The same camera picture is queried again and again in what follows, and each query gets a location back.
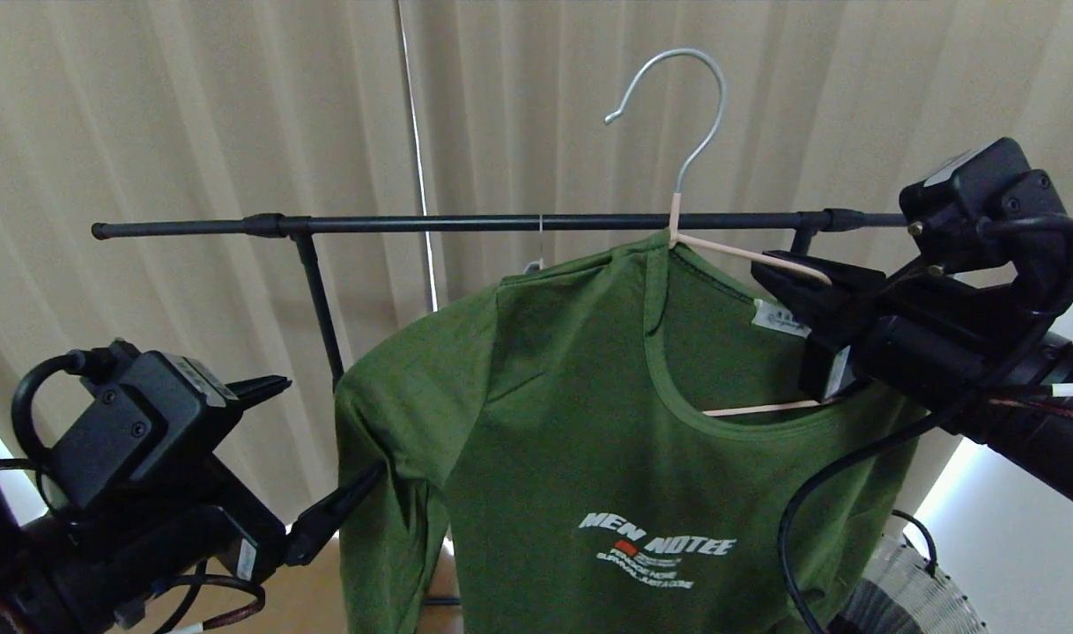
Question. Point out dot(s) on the beige curtain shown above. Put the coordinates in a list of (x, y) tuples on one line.
[(193, 106)]

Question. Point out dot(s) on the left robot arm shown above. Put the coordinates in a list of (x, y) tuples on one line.
[(17, 581)]

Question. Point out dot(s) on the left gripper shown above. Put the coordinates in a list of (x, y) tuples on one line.
[(193, 528)]

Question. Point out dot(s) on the pink clothes hanger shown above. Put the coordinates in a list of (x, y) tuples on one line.
[(675, 207), (541, 246)]

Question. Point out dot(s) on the white laundry basket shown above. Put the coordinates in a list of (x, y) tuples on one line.
[(906, 599)]

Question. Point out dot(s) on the black clothes rack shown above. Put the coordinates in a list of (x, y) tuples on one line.
[(413, 224)]

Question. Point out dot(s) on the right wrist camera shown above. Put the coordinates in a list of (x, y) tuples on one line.
[(977, 202)]

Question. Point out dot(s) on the green garment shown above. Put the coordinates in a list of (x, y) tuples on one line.
[(545, 396)]

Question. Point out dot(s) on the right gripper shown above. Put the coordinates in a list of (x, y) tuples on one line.
[(924, 361)]

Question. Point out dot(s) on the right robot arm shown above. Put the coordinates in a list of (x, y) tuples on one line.
[(1056, 440)]

